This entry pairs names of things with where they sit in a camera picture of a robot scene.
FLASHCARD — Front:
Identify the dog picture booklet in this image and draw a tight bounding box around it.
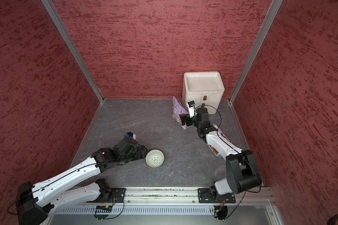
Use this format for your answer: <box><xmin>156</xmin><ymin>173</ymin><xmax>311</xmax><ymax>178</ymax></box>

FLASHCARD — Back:
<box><xmin>206</xmin><ymin>123</ymin><xmax>236</xmax><ymax>159</ymax></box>

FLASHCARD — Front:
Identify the white green patterned bowl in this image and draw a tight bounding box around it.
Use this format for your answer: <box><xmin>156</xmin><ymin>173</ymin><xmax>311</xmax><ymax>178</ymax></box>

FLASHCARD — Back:
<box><xmin>145</xmin><ymin>149</ymin><xmax>165</xmax><ymax>168</ymax></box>

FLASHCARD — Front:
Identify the purple oats bag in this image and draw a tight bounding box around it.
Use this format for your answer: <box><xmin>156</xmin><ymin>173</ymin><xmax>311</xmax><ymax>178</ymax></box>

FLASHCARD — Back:
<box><xmin>172</xmin><ymin>96</ymin><xmax>189</xmax><ymax>129</ymax></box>

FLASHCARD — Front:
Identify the left aluminium corner post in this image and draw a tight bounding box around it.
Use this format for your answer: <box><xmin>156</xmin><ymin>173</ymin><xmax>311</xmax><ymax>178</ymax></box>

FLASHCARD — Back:
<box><xmin>41</xmin><ymin>0</ymin><xmax>105</xmax><ymax>104</ymax></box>

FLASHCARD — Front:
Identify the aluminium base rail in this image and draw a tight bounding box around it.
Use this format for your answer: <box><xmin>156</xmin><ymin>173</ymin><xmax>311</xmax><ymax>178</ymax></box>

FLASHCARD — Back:
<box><xmin>44</xmin><ymin>187</ymin><xmax>283</xmax><ymax>225</ymax></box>

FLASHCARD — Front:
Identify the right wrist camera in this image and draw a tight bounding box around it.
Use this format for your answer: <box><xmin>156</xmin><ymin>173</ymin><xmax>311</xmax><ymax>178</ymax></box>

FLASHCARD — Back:
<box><xmin>187</xmin><ymin>101</ymin><xmax>196</xmax><ymax>118</ymax></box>

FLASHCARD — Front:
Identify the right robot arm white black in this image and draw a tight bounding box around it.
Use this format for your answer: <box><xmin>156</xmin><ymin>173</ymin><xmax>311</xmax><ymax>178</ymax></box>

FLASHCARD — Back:
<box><xmin>179</xmin><ymin>107</ymin><xmax>262</xmax><ymax>202</ymax></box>

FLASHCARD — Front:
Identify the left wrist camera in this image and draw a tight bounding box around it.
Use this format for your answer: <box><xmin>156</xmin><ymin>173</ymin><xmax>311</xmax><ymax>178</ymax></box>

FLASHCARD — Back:
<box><xmin>125</xmin><ymin>132</ymin><xmax>136</xmax><ymax>140</ymax></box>

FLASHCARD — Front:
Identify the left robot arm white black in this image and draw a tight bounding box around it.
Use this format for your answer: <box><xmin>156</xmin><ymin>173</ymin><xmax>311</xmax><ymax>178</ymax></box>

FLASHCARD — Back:
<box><xmin>15</xmin><ymin>136</ymin><xmax>148</xmax><ymax>225</ymax></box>

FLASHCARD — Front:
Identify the white three-drawer storage box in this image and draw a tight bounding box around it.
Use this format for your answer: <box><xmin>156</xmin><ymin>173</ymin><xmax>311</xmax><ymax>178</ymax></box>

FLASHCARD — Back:
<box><xmin>182</xmin><ymin>71</ymin><xmax>225</xmax><ymax>115</ymax></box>

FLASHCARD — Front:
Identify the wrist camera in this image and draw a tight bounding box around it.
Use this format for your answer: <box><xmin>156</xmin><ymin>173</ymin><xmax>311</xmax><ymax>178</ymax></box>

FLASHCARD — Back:
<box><xmin>187</xmin><ymin>101</ymin><xmax>196</xmax><ymax>118</ymax></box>
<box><xmin>125</xmin><ymin>132</ymin><xmax>136</xmax><ymax>140</ymax></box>

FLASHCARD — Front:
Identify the aluminium corner post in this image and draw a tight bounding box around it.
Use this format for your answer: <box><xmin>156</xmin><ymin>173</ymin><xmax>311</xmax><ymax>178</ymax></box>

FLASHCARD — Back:
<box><xmin>229</xmin><ymin>0</ymin><xmax>284</xmax><ymax>104</ymax></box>
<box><xmin>41</xmin><ymin>0</ymin><xmax>105</xmax><ymax>104</ymax></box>

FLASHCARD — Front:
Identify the right aluminium corner post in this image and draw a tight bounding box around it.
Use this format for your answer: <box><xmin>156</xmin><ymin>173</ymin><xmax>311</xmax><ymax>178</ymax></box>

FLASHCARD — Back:
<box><xmin>229</xmin><ymin>0</ymin><xmax>284</xmax><ymax>104</ymax></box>

